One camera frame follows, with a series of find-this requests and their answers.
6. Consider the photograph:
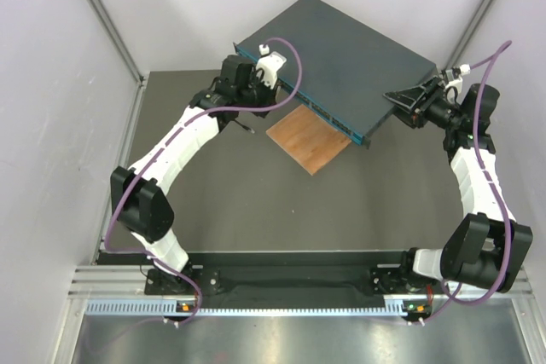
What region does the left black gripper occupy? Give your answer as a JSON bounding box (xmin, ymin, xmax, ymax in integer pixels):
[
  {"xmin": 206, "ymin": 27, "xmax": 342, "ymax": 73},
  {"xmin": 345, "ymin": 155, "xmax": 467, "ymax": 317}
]
[{"xmin": 237, "ymin": 70, "xmax": 280, "ymax": 118}]

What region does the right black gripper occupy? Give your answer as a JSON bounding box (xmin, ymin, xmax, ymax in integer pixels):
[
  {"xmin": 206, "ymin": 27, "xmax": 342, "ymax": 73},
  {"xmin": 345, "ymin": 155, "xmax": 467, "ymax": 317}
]
[{"xmin": 382, "ymin": 77, "xmax": 462, "ymax": 131}]

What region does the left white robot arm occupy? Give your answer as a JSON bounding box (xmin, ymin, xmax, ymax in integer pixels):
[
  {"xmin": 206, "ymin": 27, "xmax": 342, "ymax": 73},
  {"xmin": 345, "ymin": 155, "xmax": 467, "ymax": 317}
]
[{"xmin": 110, "ymin": 52, "xmax": 287, "ymax": 293}]

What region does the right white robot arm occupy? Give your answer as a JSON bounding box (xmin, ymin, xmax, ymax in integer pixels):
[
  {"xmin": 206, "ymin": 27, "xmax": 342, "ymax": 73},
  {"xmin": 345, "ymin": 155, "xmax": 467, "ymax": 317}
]
[{"xmin": 385, "ymin": 77, "xmax": 533, "ymax": 293}]

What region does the wooden board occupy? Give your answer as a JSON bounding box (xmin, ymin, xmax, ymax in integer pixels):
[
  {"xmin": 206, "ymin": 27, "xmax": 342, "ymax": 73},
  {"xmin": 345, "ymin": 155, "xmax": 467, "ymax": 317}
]
[{"xmin": 266, "ymin": 105, "xmax": 351, "ymax": 176}]

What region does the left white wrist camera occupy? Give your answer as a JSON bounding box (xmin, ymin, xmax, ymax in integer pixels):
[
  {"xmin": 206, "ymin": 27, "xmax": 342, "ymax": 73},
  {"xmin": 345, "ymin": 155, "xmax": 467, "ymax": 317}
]
[{"xmin": 256, "ymin": 44, "xmax": 287, "ymax": 90}]

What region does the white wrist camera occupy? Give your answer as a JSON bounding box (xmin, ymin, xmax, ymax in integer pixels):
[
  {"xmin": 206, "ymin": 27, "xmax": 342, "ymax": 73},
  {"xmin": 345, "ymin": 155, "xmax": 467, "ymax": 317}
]
[
  {"xmin": 256, "ymin": 44, "xmax": 287, "ymax": 90},
  {"xmin": 441, "ymin": 64, "xmax": 471, "ymax": 92}
]

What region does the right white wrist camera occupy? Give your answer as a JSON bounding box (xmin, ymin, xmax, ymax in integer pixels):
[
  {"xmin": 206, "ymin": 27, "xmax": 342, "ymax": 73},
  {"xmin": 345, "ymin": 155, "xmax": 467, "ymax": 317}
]
[{"xmin": 441, "ymin": 64, "xmax": 471, "ymax": 92}]

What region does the blue network switch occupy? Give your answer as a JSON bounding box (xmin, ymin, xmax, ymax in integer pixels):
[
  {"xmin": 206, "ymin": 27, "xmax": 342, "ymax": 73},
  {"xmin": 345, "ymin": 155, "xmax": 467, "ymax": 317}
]
[{"xmin": 235, "ymin": 0, "xmax": 437, "ymax": 147}]

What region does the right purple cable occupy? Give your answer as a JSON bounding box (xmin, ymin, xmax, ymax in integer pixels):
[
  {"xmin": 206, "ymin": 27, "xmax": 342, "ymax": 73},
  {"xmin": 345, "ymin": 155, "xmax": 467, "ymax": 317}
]
[{"xmin": 421, "ymin": 40, "xmax": 513, "ymax": 326}]

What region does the purple cable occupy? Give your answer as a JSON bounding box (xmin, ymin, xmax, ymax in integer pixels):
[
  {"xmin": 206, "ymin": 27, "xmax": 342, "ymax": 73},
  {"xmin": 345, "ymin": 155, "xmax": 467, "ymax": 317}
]
[
  {"xmin": 421, "ymin": 40, "xmax": 513, "ymax": 326},
  {"xmin": 102, "ymin": 37, "xmax": 304, "ymax": 325}
]

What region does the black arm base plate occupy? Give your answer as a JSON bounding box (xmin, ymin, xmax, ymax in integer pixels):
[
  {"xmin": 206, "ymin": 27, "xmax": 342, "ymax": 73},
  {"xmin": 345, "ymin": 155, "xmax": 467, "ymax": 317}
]
[{"xmin": 96, "ymin": 249, "xmax": 450, "ymax": 309}]

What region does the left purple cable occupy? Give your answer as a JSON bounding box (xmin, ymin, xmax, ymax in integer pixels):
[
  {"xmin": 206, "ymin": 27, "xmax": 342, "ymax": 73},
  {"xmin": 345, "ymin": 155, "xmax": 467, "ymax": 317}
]
[{"xmin": 102, "ymin": 37, "xmax": 304, "ymax": 325}]

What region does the slotted cable duct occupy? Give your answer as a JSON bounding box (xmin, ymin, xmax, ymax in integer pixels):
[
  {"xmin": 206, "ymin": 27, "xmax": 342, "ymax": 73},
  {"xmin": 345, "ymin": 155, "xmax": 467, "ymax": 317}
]
[{"xmin": 85, "ymin": 299, "xmax": 427, "ymax": 317}]

